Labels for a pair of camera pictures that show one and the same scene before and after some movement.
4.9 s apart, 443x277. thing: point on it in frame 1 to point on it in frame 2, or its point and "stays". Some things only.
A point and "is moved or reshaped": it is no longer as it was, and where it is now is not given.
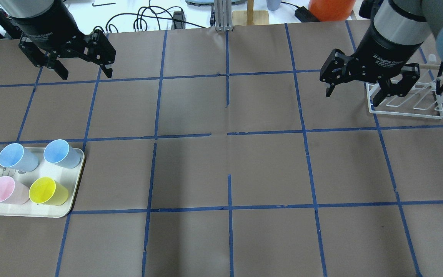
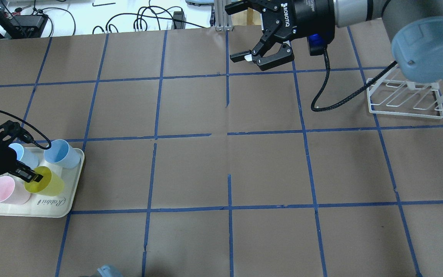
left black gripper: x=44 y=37 to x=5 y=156
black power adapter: x=179 y=22 stays
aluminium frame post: x=223 y=14 stays
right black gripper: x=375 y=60 to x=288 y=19
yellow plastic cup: x=46 y=190 is moved or reshaped
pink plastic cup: x=4 y=189 stays
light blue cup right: x=59 y=152 stays
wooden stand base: x=250 y=17 stays
